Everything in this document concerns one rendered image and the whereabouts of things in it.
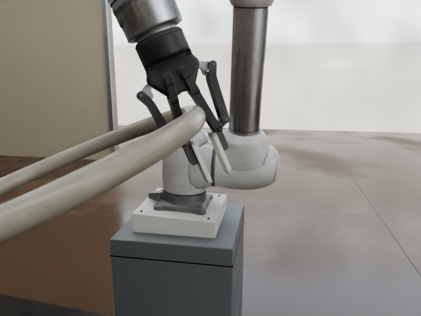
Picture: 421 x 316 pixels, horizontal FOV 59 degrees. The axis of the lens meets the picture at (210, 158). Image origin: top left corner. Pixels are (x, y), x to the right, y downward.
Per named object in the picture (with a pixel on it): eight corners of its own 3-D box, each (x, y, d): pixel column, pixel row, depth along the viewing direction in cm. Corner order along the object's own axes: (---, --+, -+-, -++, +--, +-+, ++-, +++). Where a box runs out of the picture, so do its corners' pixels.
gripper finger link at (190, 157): (186, 133, 57) (168, 142, 56) (198, 163, 58) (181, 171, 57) (184, 133, 58) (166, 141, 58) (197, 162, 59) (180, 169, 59)
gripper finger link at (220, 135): (208, 121, 59) (224, 114, 59) (220, 150, 60) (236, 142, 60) (210, 122, 57) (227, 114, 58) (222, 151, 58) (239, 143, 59)
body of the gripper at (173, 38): (178, 29, 59) (201, 84, 61) (129, 49, 57) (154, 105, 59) (187, 17, 52) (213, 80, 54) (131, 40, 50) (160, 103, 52)
